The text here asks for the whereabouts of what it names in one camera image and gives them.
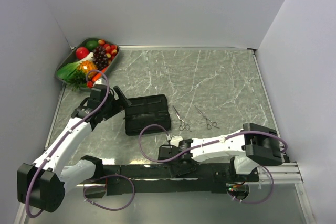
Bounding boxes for black zipper tool case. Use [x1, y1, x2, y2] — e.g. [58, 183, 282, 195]
[124, 94, 172, 136]

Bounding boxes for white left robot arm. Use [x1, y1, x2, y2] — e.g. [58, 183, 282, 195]
[17, 84, 131, 218]

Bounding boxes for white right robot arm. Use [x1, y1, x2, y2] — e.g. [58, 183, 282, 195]
[158, 123, 283, 181]

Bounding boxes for orange carrot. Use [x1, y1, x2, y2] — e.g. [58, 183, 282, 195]
[91, 67, 108, 83]

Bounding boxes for orange pineapple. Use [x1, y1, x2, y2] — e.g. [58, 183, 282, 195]
[66, 61, 97, 90]

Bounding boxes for dark purple grapes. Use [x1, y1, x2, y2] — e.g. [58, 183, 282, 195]
[92, 46, 112, 70]

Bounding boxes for green bok choy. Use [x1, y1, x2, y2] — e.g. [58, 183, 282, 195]
[56, 52, 93, 81]

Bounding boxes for silver scissors left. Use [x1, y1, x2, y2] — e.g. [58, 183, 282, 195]
[173, 106, 191, 132]

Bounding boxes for silver scissors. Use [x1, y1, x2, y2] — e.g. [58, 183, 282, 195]
[194, 105, 219, 130]
[173, 106, 191, 132]

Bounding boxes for red apple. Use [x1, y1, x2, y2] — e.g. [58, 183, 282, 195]
[75, 47, 90, 60]

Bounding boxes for grey fruit tray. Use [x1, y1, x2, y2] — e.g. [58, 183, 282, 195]
[55, 37, 120, 91]

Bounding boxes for red yellow cherries bunch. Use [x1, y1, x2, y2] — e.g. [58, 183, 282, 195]
[98, 39, 119, 57]

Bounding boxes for silver scissors right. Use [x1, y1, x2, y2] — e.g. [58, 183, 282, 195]
[194, 105, 219, 130]

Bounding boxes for green lime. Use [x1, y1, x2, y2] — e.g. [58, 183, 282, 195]
[85, 40, 99, 51]

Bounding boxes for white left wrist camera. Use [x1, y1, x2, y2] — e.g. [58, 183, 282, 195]
[92, 83, 106, 90]

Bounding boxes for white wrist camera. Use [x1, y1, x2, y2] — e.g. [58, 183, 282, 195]
[92, 83, 106, 90]
[170, 136, 183, 147]

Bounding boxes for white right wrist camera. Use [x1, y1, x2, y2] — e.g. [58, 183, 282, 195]
[170, 136, 183, 147]

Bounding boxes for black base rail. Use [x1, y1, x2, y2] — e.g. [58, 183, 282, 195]
[72, 162, 260, 196]

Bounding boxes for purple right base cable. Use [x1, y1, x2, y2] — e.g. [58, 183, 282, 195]
[227, 165, 275, 205]

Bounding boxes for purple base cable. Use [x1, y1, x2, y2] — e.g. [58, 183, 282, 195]
[83, 174, 136, 212]
[227, 165, 275, 205]

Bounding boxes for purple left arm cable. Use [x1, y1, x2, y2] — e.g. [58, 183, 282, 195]
[25, 69, 110, 219]

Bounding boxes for aluminium frame rail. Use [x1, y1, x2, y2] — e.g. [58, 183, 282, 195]
[258, 162, 303, 184]

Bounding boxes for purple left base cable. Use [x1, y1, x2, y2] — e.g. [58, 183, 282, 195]
[83, 174, 136, 212]

